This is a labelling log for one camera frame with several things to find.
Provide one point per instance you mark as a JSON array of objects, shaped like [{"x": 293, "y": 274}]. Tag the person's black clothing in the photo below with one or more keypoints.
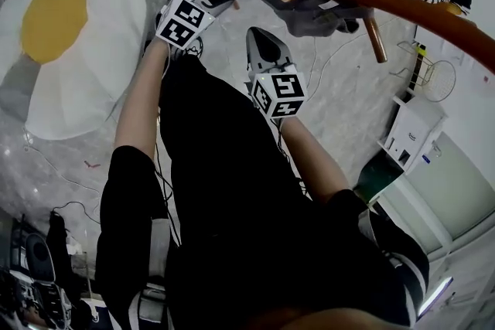
[{"x": 232, "y": 205}]

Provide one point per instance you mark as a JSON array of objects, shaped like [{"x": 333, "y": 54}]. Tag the person's right forearm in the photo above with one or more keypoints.
[{"x": 309, "y": 154}]

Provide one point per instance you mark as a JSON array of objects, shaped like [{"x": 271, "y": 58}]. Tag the dark green container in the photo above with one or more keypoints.
[{"x": 379, "y": 177}]

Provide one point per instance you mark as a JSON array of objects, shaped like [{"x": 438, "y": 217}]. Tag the white vanity cabinet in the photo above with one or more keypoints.
[{"x": 414, "y": 127}]

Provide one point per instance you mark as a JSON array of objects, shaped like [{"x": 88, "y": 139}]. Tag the pile of black equipment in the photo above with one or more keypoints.
[{"x": 38, "y": 282}]

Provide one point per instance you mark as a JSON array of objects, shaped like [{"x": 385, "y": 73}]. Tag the grey garment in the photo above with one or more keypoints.
[{"x": 309, "y": 17}]

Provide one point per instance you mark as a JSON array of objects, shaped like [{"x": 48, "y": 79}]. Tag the person's left forearm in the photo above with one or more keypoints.
[{"x": 135, "y": 108}]

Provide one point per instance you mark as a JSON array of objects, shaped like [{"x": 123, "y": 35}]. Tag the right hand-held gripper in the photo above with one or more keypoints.
[{"x": 278, "y": 92}]

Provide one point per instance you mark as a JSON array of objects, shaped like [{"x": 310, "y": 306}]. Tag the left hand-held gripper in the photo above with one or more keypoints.
[{"x": 181, "y": 23}]

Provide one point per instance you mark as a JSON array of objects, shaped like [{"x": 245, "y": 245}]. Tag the egg-shaped white yellow rug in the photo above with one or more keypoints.
[{"x": 77, "y": 69}]

